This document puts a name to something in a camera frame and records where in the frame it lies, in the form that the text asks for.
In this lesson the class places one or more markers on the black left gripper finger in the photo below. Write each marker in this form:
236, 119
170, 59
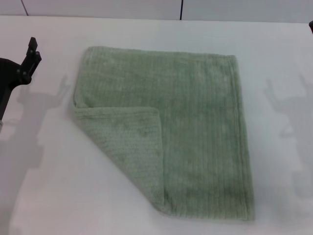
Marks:
29, 66

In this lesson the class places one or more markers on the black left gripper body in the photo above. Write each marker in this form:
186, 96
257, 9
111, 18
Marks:
6, 78

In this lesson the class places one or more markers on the green ribbed towel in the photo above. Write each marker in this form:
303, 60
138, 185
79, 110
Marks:
190, 117

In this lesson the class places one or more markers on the dark vertical wall strip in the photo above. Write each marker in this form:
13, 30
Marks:
181, 9

